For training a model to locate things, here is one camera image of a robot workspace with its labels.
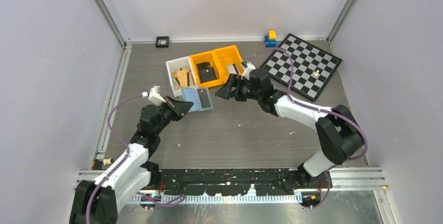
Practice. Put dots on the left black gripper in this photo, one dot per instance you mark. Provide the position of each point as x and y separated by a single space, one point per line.
178 108

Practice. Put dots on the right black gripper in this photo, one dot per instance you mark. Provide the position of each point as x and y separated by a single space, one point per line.
235 81

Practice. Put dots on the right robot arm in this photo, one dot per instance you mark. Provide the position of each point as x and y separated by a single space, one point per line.
338 133

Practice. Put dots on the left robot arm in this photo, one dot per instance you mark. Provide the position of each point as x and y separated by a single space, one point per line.
101 199

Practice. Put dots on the white card with stripe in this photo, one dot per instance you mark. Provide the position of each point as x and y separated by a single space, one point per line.
233 69

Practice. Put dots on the brown cards in white bin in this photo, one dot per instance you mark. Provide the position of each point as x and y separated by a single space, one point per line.
183 78

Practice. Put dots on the black wallet in bin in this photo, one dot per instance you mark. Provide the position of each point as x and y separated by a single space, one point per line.
206 72

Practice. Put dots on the right orange storage bin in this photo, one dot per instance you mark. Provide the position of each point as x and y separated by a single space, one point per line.
228 55

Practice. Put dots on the orange storage bin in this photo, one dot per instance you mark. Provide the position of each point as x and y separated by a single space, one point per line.
228 55
210 57

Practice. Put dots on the white storage bin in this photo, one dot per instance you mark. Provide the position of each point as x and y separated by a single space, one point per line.
176 64

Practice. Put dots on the middle orange storage bin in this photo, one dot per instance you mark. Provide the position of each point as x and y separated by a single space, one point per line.
210 57

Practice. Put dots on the small black square box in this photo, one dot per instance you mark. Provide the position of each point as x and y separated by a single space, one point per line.
162 42

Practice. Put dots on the black white chessboard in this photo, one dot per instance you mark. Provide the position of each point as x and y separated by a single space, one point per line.
299 73

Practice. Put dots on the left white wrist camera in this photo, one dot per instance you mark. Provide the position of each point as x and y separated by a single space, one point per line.
153 95

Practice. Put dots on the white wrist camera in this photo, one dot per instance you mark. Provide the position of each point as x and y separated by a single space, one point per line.
248 67
153 95

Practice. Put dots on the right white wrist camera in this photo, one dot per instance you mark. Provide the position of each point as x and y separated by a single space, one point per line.
248 67

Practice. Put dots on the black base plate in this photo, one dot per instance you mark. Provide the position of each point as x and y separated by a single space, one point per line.
233 182

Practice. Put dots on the cream chess piece on rail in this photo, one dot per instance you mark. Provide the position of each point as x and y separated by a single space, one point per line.
108 161

